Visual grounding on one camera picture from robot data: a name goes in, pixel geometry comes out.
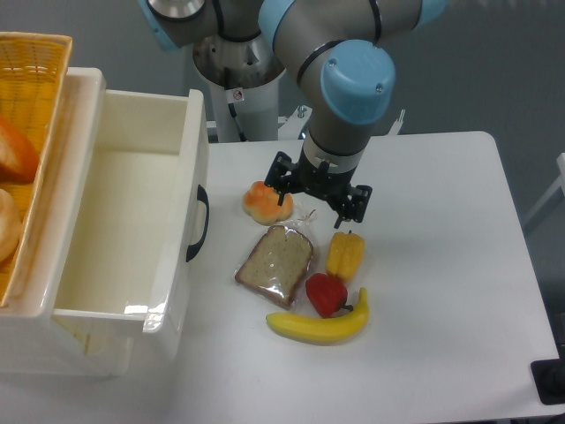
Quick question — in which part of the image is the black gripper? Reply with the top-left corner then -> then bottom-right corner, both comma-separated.
264,151 -> 373,226

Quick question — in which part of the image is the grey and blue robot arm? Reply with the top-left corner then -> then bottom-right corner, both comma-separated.
140,1 -> 446,222

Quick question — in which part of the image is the black device at table corner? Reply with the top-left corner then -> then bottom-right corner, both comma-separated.
531,359 -> 564,405

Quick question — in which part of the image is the orange glazed bread bun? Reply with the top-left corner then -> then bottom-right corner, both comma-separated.
242,181 -> 294,225

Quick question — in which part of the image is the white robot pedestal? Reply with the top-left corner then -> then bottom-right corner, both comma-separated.
192,34 -> 285,142

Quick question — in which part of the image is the orange wicker basket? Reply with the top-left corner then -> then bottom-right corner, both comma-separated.
1,32 -> 73,307

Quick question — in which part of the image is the yellow banana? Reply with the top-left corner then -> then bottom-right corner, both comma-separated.
266,287 -> 370,345

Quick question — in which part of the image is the black drawer handle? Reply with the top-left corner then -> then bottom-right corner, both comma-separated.
185,185 -> 210,263

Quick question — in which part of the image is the red bell pepper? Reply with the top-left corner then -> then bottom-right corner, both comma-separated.
305,273 -> 354,318

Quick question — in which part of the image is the white drawer cabinet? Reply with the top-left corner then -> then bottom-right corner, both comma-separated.
1,67 -> 132,375

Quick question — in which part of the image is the white bracket behind table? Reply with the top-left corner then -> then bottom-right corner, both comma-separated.
278,105 -> 405,140

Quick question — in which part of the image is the orange bread in basket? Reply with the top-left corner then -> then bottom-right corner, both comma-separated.
1,116 -> 40,184

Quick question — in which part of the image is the white frame at right edge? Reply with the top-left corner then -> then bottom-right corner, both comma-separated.
522,153 -> 564,234

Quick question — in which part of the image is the white open drawer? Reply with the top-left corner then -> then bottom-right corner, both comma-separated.
55,90 -> 208,361

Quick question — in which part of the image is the toast slice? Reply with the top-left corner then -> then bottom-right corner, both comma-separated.
234,210 -> 318,310

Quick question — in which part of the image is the pale round bread in basket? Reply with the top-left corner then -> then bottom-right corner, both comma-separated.
0,189 -> 22,261

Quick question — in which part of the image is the yellow bell pepper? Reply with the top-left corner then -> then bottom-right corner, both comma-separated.
326,231 -> 365,282

